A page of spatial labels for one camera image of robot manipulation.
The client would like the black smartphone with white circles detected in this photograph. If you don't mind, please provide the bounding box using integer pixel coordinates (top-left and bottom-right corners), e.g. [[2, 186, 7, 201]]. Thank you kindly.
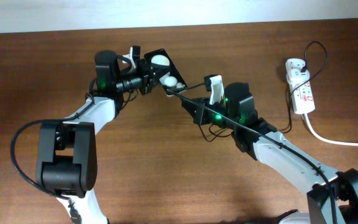
[[144, 49, 188, 91]]

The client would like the black usb charging cable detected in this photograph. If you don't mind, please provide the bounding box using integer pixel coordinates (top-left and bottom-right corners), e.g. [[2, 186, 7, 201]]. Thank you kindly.
[[166, 40, 329, 143]]

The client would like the white power strip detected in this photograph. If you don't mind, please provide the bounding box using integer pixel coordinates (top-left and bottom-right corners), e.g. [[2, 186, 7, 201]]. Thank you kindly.
[[285, 58, 315, 114]]

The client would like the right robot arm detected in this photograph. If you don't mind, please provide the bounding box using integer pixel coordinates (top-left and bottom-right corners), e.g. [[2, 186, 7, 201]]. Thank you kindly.
[[168, 83, 358, 223]]

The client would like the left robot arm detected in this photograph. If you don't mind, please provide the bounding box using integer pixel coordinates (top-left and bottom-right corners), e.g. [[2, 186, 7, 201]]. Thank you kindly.
[[35, 45, 181, 223]]

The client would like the white usb charger plug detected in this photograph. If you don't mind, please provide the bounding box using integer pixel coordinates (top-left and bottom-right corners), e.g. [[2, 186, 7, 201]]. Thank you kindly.
[[287, 68, 310, 85]]

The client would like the white power strip cord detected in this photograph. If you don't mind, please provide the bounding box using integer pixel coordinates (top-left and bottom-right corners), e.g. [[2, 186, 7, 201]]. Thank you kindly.
[[302, 113, 358, 149]]

